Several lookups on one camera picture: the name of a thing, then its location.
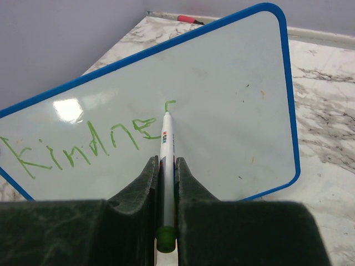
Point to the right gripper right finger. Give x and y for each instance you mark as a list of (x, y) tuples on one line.
[(214, 232)]

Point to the blue framed whiteboard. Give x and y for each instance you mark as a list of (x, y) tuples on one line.
[(223, 90)]

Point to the white marker pen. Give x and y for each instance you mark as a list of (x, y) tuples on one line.
[(166, 232)]

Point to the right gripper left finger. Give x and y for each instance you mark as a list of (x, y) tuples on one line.
[(117, 231)]

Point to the red pen at back rail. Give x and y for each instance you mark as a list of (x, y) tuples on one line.
[(187, 19)]

